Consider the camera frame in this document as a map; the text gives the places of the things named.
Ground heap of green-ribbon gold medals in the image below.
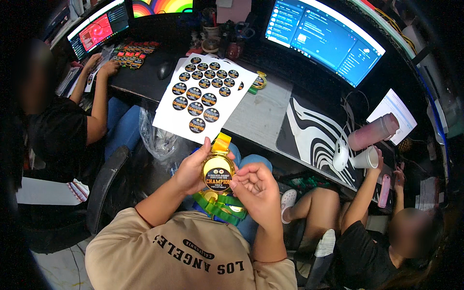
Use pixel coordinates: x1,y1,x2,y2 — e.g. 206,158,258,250
192,190,249,227

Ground white folded sheet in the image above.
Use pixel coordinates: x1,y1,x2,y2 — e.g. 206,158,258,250
16,176,90,206

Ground white sheets of round stickers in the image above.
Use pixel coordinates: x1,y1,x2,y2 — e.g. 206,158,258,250
152,53,260,145

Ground pen holder cup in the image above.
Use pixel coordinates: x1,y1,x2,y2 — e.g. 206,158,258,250
200,7,223,39

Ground black keyboard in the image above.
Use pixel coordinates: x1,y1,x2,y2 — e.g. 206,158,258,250
239,45,295,82

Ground yellow cable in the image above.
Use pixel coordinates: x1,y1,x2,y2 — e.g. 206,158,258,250
374,7,418,56

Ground stack of papers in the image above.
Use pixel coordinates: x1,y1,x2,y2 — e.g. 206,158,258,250
55,60,95,109

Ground person's left hand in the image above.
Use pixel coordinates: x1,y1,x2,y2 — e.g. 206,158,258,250
174,137,238,196

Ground person's body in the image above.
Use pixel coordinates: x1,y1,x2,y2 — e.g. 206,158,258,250
85,207,298,290

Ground white foam cup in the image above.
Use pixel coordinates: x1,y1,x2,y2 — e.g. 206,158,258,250
350,146,380,170

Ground clear plastic bag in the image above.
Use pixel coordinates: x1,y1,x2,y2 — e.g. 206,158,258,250
138,107,179,162

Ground pink phone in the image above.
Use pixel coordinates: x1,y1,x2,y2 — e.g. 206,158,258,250
377,174,392,209

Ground monitor with red picture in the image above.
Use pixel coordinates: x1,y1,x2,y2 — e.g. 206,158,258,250
67,0,130,62

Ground white computer mouse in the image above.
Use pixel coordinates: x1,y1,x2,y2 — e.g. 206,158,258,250
332,138,350,172

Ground person's right hand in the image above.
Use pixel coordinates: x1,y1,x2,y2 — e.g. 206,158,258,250
229,162,282,233

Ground rows of orange black badges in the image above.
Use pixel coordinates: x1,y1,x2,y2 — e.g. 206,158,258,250
110,41,161,70

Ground black chair with white armrest cloth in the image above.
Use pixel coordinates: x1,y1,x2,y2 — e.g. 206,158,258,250
295,228,337,290

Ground gold medal with green ribbon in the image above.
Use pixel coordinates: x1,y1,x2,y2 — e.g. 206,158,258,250
248,71,268,96

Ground white paper sheet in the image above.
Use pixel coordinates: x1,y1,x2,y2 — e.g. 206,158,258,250
366,88,418,146

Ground black office chair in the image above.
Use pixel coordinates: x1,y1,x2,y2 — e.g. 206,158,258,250
86,145,132,237

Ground pink tumbler bottle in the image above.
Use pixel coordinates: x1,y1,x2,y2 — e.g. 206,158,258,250
348,112,400,152

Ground monitor with rainbow picture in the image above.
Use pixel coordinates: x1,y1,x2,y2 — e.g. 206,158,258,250
132,0,194,19

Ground black white striped mouse pad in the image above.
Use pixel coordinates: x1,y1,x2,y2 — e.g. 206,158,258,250
276,97,367,189

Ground large curved blue-screen monitor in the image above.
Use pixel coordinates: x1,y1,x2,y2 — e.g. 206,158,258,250
263,0,387,89

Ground gold medal with yellow ribbon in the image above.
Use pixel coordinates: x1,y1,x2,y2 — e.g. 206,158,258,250
200,132,236,193

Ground black computer mouse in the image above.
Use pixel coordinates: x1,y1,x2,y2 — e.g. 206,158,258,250
157,60,176,80

